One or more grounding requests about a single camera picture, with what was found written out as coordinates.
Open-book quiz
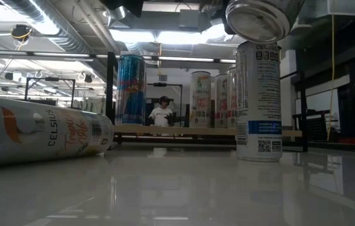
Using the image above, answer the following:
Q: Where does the Celsius Tropical Vibe can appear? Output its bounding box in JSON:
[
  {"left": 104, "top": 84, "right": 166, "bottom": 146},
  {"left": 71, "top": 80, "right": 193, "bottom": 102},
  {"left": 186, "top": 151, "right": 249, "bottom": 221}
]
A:
[
  {"left": 189, "top": 70, "right": 212, "bottom": 129},
  {"left": 225, "top": 0, "right": 306, "bottom": 45},
  {"left": 0, "top": 93, "right": 114, "bottom": 169}
]

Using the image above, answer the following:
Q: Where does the silver blue Red Bull can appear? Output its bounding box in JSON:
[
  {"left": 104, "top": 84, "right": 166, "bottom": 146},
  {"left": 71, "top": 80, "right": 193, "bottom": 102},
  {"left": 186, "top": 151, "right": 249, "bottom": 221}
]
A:
[{"left": 115, "top": 54, "right": 147, "bottom": 126}]

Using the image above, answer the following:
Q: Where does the Celsius can blue band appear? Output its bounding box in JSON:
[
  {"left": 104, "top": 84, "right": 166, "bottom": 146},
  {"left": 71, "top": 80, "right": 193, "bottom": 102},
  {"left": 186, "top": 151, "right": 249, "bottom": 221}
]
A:
[{"left": 235, "top": 40, "right": 283, "bottom": 163}]

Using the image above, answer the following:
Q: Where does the person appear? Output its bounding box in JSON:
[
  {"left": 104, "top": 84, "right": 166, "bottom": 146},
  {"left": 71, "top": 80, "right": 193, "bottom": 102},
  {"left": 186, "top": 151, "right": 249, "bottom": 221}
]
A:
[{"left": 147, "top": 95, "right": 180, "bottom": 127}]

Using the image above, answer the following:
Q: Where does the white ceiling box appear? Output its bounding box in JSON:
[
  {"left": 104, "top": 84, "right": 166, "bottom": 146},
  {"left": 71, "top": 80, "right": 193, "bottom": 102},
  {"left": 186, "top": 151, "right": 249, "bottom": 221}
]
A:
[{"left": 315, "top": 0, "right": 355, "bottom": 17}]

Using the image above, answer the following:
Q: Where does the white glossy table sheet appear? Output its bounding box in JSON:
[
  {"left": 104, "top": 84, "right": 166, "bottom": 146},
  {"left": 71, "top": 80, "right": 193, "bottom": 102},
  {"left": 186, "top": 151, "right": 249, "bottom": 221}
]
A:
[{"left": 0, "top": 143, "right": 355, "bottom": 226}]

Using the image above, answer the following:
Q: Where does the silver round air duct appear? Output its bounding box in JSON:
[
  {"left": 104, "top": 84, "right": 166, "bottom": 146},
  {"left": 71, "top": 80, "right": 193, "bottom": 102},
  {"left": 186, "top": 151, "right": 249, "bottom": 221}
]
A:
[{"left": 101, "top": 4, "right": 128, "bottom": 20}]

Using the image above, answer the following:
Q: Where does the silver spiral air duct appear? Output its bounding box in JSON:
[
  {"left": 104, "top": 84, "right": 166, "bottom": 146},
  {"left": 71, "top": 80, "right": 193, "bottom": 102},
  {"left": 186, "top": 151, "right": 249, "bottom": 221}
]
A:
[{"left": 0, "top": 0, "right": 98, "bottom": 54}]

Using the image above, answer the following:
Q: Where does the black frame stand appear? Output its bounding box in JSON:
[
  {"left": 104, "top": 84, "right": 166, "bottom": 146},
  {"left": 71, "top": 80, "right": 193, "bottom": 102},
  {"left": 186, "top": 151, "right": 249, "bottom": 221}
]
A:
[{"left": 23, "top": 76, "right": 77, "bottom": 109}]

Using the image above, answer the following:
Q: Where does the black ceiling camera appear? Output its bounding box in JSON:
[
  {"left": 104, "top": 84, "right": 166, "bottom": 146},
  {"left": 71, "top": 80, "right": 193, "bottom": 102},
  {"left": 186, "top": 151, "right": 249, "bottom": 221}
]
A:
[{"left": 9, "top": 23, "right": 33, "bottom": 42}]

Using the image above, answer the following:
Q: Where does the wooden shelf black metal frame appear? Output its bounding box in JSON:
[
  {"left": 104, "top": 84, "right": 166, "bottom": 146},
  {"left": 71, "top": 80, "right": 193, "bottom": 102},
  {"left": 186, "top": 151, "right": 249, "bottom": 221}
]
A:
[{"left": 106, "top": 51, "right": 309, "bottom": 154}]

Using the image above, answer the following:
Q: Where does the black wire basket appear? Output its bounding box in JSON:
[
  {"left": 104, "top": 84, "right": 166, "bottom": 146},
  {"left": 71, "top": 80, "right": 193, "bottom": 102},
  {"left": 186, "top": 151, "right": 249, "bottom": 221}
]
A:
[{"left": 292, "top": 109, "right": 341, "bottom": 146}]

